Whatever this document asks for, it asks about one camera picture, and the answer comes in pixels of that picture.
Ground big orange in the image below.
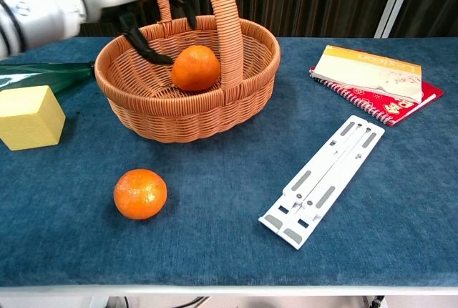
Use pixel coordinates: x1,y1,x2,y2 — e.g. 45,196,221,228
171,44,221,92

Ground small orange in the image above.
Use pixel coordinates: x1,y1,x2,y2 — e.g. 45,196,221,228
113,168,168,221

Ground green glass bottle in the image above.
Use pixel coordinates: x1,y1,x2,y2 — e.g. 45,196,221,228
0,62,96,94

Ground yellow foam block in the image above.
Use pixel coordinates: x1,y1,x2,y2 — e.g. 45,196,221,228
0,85,67,152

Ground dark curtain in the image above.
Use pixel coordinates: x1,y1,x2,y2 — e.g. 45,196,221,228
0,0,458,39

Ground blue velvet tablecloth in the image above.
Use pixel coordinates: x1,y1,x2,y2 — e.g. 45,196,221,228
0,37,458,287

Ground yellow and white book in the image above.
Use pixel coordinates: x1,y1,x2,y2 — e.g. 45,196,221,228
317,44,423,105

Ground white folding laptop stand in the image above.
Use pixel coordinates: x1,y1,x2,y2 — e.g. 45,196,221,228
258,115,386,251

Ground red spiral notebook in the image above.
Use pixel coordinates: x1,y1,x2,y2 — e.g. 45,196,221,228
309,67,445,127

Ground wicker basket with handle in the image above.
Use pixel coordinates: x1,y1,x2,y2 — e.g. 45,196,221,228
94,0,282,144

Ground white frame post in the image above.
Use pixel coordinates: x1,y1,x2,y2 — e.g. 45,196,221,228
373,0,423,39

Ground white table frame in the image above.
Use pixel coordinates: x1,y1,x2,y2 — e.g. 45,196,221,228
0,284,458,308

